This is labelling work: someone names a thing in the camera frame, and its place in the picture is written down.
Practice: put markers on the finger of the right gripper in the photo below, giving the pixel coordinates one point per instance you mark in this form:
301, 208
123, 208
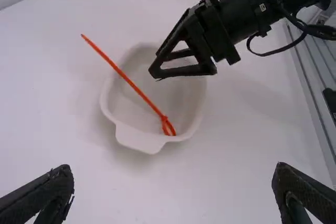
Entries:
183, 70
178, 35

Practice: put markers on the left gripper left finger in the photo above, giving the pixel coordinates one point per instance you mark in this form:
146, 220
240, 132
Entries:
39, 195

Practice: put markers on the silver rails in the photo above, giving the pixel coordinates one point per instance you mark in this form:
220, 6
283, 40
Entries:
315, 77

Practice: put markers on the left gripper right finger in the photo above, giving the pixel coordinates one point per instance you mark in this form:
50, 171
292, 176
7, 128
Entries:
302, 195

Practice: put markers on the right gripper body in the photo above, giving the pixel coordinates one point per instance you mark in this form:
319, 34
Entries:
218, 35

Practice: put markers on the white dish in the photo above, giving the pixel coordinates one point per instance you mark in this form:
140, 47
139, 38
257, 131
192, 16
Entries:
136, 140

